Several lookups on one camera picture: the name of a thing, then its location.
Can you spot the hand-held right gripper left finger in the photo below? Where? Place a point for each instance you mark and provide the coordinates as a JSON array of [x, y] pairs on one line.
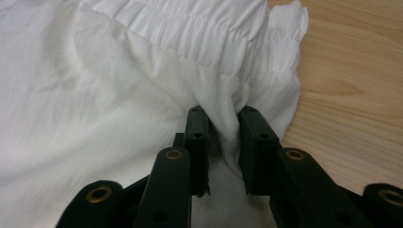
[[197, 148]]

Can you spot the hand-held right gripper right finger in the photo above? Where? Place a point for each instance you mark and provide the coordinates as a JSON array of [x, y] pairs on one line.
[[258, 148]]

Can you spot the white skirt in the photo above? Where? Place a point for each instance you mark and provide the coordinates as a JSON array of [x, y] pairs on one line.
[[126, 79]]

